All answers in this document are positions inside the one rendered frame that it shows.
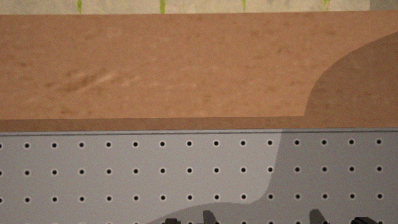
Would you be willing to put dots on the grey flat base plate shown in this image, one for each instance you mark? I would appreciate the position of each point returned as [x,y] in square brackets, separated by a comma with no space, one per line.
[200,176]

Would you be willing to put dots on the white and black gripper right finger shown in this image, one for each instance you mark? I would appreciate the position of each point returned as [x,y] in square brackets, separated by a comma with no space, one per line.
[363,220]

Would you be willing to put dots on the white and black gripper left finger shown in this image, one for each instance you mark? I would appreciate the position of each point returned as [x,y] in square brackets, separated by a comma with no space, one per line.
[172,221]

